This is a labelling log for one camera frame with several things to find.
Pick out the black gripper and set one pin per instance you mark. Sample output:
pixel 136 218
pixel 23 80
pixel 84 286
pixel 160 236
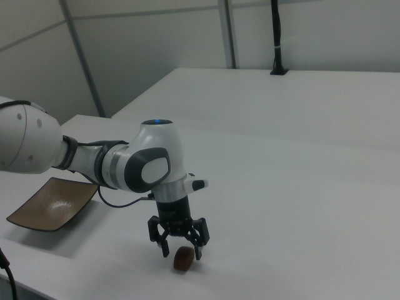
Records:
pixel 173 215

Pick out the small round brown food item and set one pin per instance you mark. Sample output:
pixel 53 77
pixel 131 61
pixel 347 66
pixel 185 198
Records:
pixel 182 259

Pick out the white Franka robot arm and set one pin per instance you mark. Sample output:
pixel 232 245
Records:
pixel 150 156

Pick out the brown square ceramic plate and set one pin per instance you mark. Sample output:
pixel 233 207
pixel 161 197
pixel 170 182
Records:
pixel 53 207

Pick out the grey metal partition post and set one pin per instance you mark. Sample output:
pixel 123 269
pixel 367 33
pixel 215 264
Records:
pixel 227 34
pixel 82 59

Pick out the black camera stand pole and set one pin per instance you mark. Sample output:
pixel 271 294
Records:
pixel 276 31

